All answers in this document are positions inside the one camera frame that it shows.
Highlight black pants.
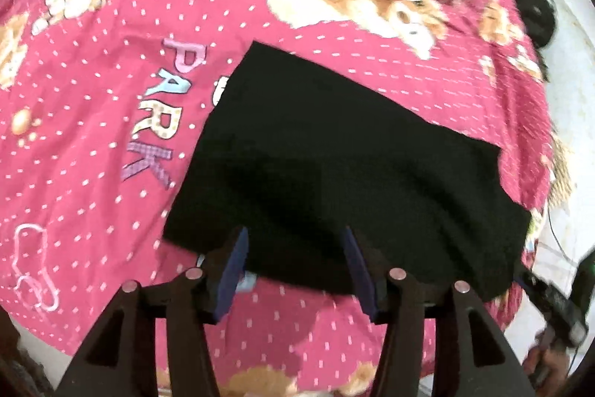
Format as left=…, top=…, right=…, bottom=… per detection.
left=163, top=41, right=533, bottom=302

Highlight person's right hand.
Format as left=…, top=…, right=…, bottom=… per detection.
left=539, top=343, right=576, bottom=386

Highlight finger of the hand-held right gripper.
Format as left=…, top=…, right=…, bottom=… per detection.
left=515, top=268, right=553, bottom=305

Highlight black round object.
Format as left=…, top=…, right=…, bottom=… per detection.
left=508, top=0, right=559, bottom=50

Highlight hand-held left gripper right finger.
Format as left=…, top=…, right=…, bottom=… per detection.
left=341, top=226, right=527, bottom=397

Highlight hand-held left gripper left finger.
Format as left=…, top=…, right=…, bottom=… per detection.
left=54, top=226, right=252, bottom=397

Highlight pink bear printed blanket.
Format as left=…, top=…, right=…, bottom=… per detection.
left=0, top=0, right=575, bottom=397

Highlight thin black cable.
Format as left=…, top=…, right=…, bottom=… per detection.
left=546, top=206, right=575, bottom=264

